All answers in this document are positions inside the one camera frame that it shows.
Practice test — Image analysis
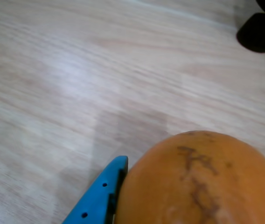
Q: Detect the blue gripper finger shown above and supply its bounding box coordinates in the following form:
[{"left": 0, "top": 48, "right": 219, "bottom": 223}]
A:
[{"left": 62, "top": 155, "right": 129, "bottom": 224}]

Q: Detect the black stand foot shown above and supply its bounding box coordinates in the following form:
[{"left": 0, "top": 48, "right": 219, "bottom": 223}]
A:
[{"left": 237, "top": 13, "right": 265, "bottom": 54}]

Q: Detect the orange with brown scar lines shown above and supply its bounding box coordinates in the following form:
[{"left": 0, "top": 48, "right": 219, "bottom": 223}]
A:
[{"left": 113, "top": 130, "right": 265, "bottom": 224}]

